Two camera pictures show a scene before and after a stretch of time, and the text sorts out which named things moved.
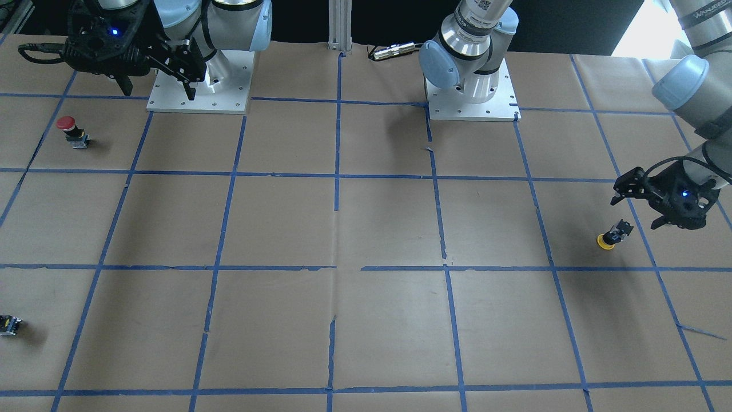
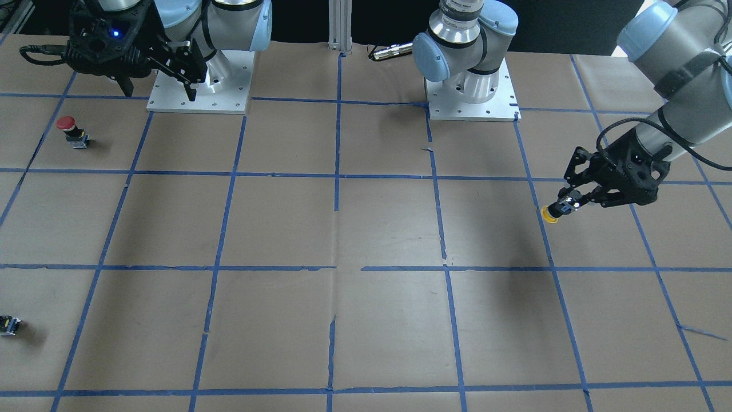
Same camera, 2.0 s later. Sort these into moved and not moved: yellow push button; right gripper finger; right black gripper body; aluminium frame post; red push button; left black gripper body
Moved: left black gripper body; yellow push button
Not moved: right black gripper body; right gripper finger; red push button; aluminium frame post
